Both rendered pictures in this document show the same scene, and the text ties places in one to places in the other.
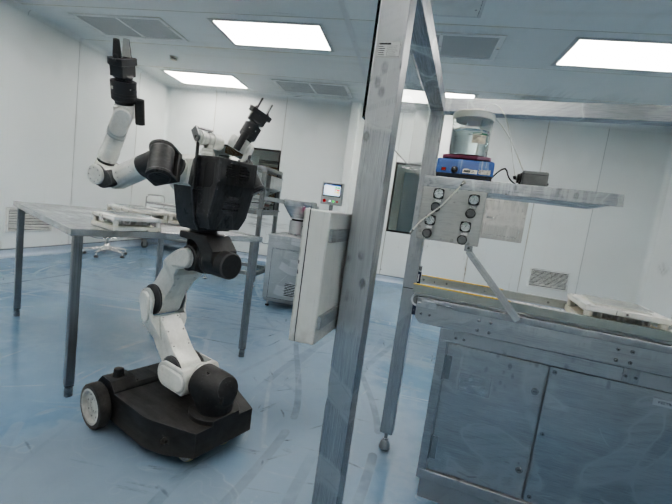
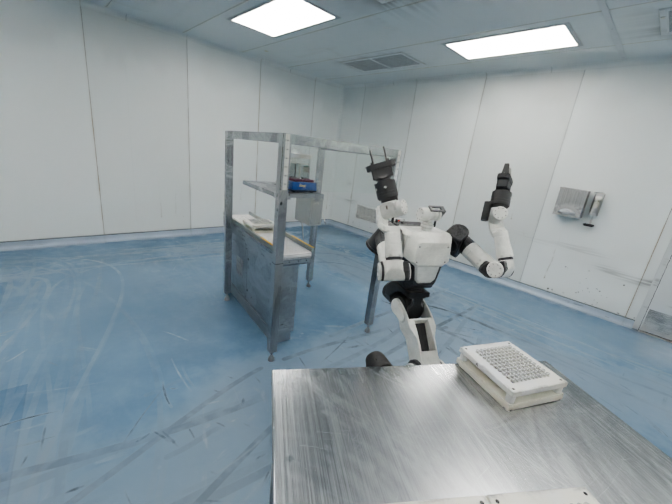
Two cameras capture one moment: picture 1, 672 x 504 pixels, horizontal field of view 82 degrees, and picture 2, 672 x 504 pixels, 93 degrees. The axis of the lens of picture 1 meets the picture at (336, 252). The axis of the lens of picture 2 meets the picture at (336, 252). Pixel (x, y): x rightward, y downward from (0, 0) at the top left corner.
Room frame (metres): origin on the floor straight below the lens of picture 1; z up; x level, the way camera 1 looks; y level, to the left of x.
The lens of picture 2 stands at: (3.22, 1.14, 1.55)
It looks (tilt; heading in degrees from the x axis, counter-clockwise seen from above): 17 degrees down; 215
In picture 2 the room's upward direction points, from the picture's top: 7 degrees clockwise
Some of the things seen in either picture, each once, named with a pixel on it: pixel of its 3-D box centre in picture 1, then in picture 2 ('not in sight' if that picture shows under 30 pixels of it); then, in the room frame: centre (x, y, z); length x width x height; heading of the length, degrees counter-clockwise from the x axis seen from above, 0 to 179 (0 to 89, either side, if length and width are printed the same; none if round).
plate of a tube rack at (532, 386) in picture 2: (127, 217); (510, 365); (2.04, 1.13, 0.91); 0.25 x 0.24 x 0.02; 146
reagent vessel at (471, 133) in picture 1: (471, 134); not in sight; (1.51, -0.45, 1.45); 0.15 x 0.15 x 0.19
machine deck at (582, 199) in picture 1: (510, 194); (281, 189); (1.50, -0.63, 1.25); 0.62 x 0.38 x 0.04; 72
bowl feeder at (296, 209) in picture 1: (304, 219); not in sight; (4.22, 0.39, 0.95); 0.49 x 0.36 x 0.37; 80
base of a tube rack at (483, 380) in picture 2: (126, 226); (506, 377); (2.04, 1.13, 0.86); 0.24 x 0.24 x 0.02; 56
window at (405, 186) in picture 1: (432, 202); not in sight; (6.43, -1.48, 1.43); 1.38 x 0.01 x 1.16; 80
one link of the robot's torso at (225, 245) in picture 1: (211, 253); (403, 295); (1.64, 0.53, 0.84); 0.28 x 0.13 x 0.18; 56
